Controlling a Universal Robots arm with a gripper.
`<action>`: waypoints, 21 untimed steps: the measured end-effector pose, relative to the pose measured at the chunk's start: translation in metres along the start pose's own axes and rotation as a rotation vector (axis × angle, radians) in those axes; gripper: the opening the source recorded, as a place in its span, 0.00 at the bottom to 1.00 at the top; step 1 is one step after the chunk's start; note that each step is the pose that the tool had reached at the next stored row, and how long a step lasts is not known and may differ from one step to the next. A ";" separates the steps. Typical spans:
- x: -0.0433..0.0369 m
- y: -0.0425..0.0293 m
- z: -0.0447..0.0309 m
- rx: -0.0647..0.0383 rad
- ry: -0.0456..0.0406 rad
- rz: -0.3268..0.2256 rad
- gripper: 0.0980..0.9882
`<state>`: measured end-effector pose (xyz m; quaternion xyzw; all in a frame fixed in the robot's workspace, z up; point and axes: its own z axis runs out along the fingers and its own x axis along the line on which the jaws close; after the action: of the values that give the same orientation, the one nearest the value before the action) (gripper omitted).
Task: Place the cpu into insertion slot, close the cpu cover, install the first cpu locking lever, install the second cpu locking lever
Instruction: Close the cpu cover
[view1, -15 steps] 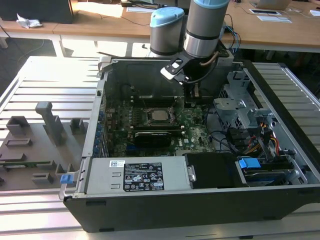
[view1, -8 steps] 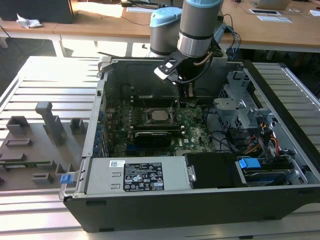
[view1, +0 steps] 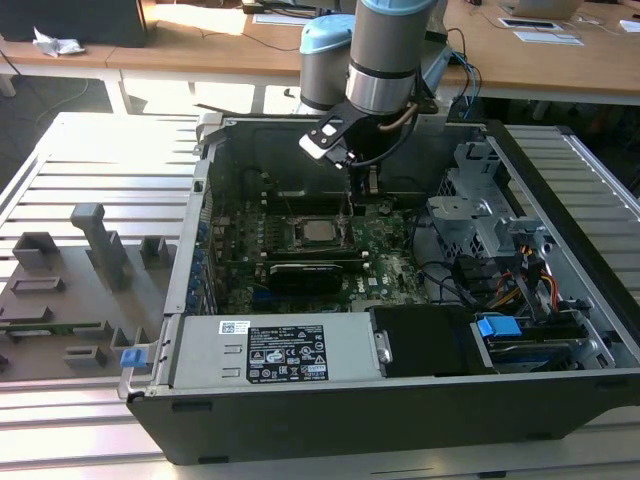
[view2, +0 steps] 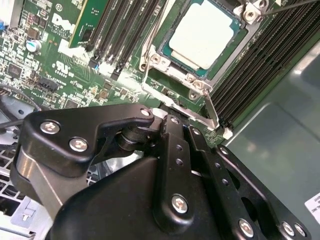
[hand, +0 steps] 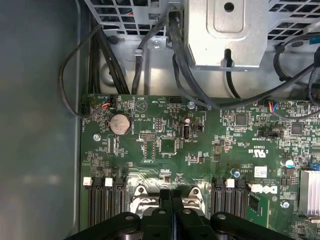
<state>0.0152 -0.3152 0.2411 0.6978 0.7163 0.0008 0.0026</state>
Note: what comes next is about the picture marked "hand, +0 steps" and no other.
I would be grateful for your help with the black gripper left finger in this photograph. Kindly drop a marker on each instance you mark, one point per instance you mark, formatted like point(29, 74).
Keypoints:
point(160, 225)

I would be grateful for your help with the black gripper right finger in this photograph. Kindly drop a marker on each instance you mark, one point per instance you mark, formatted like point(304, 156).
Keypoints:
point(187, 225)

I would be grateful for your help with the metal socket cover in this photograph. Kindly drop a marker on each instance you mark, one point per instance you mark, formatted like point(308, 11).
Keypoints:
point(142, 203)

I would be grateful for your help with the CPU socket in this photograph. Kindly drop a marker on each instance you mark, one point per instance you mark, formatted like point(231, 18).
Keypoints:
point(197, 193)

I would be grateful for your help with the rectangular black chip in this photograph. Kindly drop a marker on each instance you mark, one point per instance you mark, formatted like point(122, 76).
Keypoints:
point(253, 203)

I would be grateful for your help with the blue topped capacitor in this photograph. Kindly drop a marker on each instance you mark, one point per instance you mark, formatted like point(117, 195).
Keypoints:
point(289, 162)
point(235, 172)

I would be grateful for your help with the green motherboard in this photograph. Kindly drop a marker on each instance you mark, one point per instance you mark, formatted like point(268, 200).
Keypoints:
point(212, 155)

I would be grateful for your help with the internal USB port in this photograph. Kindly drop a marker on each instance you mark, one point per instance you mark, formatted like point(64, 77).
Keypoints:
point(187, 131)

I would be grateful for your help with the silver board screw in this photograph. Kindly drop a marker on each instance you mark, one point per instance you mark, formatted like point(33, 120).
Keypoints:
point(96, 137)
point(191, 104)
point(285, 204)

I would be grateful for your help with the silver capacitor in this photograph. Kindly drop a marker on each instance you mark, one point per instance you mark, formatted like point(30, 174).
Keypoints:
point(188, 119)

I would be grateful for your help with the round coin battery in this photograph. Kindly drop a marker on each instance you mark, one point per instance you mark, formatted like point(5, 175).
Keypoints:
point(120, 124)

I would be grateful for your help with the square black chip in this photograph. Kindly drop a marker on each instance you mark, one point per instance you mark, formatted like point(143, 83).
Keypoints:
point(297, 129)
point(241, 119)

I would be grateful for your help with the silver finned heatsink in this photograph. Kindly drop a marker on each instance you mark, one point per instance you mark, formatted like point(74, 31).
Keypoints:
point(310, 192)

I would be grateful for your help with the black PC case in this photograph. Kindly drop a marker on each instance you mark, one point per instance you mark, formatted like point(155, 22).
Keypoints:
point(37, 112)

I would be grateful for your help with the perforated metal drive cage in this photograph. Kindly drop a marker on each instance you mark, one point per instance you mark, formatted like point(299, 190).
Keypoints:
point(135, 35)

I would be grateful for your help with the grey metal bay bracket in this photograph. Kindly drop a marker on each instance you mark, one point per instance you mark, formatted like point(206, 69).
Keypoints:
point(250, 45)

